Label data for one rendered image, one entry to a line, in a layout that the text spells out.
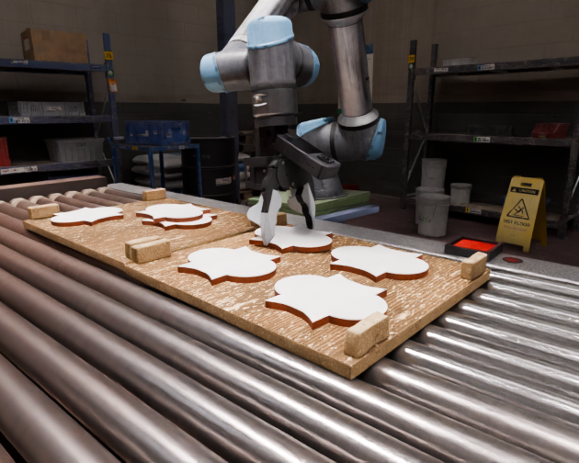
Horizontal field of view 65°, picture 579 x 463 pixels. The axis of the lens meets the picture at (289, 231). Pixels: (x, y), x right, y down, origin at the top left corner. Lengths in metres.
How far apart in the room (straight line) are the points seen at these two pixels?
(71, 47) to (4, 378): 4.81
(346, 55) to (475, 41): 4.67
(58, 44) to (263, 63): 4.49
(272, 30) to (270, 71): 0.06
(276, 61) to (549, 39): 4.91
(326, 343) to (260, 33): 0.49
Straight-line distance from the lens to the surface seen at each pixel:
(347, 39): 1.21
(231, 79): 0.90
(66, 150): 5.15
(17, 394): 0.48
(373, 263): 0.66
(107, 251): 0.80
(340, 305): 0.52
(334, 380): 0.44
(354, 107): 1.27
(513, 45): 5.67
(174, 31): 6.48
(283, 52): 0.76
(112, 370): 0.51
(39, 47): 5.13
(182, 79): 6.46
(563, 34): 5.52
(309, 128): 1.35
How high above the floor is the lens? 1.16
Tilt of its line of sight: 15 degrees down
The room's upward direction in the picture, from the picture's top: straight up
